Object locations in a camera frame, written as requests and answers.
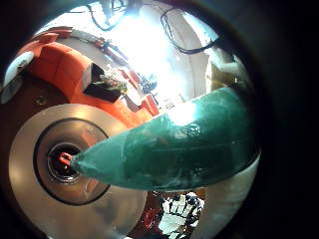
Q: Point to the black planter with flowers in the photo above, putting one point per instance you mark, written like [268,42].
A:
[103,89]

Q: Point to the white cushion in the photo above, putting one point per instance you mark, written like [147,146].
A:
[16,68]

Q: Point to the dark round vase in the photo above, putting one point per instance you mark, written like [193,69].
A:
[61,171]

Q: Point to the red chair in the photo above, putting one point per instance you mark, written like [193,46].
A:
[150,104]

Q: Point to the orange sofa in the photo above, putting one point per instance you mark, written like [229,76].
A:
[63,69]

